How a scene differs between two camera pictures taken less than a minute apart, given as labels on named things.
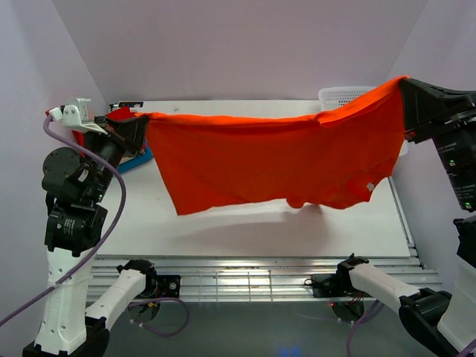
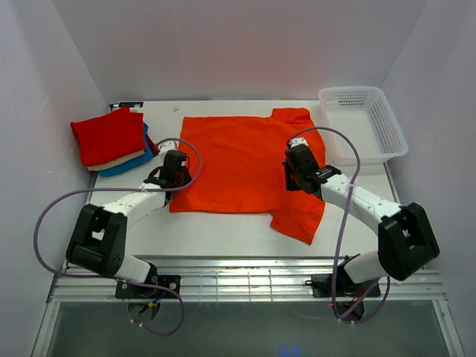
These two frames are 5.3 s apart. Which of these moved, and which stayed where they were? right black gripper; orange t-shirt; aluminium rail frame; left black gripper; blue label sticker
Moved: right black gripper; left black gripper; orange t-shirt
Stayed: blue label sticker; aluminium rail frame
